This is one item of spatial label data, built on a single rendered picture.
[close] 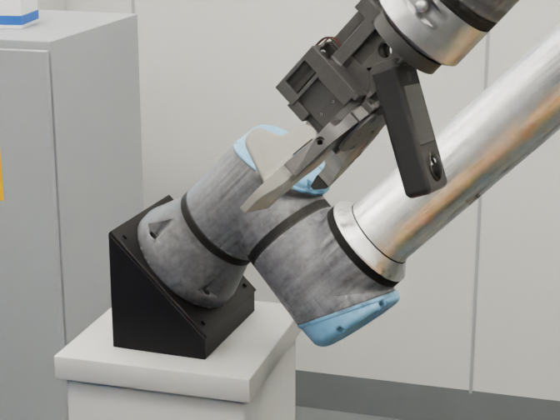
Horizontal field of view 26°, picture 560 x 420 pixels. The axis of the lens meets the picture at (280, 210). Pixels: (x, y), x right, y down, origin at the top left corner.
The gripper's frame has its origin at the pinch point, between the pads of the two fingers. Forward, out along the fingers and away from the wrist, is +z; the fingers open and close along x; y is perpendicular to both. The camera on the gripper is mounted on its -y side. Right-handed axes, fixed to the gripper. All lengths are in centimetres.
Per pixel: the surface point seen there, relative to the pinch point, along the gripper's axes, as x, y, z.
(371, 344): -265, 4, 134
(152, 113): -244, 107, 128
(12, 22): -134, 107, 84
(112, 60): -155, 91, 82
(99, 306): -148, 49, 126
